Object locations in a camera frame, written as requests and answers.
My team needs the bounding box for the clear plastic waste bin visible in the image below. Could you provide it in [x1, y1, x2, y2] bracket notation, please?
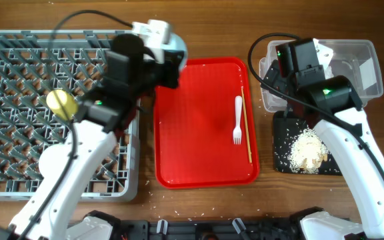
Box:
[259, 39, 383, 113]

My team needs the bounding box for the grey plastic dishwasher rack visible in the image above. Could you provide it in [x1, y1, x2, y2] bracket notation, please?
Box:
[0, 29, 145, 203]

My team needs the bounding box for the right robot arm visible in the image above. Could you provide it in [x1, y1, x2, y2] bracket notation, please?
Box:
[259, 36, 384, 239]

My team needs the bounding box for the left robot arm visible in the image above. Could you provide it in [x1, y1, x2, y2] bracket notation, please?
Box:
[0, 33, 187, 239]

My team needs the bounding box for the light blue bowl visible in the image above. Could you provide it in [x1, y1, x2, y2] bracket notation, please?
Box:
[170, 33, 188, 72]

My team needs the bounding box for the black rectangular tray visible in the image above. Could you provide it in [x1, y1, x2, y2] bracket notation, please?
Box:
[273, 111, 341, 175]

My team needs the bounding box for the wooden chopstick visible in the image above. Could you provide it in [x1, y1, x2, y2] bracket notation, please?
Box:
[241, 87, 253, 164]

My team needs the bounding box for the leftover rice food waste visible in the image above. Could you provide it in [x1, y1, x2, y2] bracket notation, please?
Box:
[287, 128, 329, 174]

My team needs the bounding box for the red plastic serving tray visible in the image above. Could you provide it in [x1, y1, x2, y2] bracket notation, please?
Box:
[153, 57, 260, 189]

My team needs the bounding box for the white plastic fork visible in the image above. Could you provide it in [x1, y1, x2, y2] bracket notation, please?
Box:
[233, 96, 242, 145]

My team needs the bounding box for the yellow plastic cup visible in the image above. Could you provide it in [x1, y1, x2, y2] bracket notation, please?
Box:
[46, 89, 78, 121]

